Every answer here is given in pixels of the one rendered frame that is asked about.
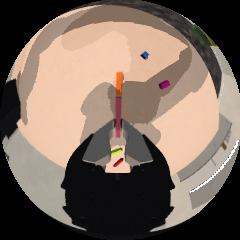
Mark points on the orange rod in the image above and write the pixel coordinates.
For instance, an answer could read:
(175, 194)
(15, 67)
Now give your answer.
(119, 83)

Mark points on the red rod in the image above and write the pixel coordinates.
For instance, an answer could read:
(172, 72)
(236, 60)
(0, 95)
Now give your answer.
(118, 162)

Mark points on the magenta rod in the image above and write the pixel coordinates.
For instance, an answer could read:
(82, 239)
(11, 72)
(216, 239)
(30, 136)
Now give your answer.
(164, 84)

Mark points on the lime green rod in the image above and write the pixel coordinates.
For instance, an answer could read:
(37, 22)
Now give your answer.
(116, 151)

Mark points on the pink rod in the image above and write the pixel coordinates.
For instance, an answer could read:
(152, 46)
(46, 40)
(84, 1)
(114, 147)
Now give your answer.
(118, 116)

